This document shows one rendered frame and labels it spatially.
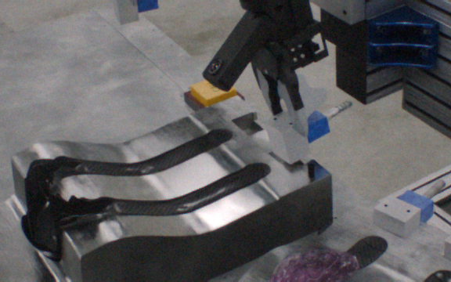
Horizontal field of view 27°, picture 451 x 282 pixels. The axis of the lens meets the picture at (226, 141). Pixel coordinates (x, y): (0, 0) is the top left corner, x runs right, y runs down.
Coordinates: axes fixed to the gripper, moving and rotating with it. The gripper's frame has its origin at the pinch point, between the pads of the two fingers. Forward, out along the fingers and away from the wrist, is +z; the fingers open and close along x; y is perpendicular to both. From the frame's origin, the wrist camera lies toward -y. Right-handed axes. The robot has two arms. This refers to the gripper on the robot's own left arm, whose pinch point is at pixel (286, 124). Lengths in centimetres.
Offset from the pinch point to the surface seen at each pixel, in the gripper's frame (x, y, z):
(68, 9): 257, 36, 65
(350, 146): 111, 69, 90
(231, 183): 0.9, -10.4, 4.8
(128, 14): 50, -2, -5
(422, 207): -16.9, 8.1, 11.2
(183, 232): -6.0, -21.2, 3.0
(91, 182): 6.2, -27.6, -3.1
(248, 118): 13.8, 0.2, 4.6
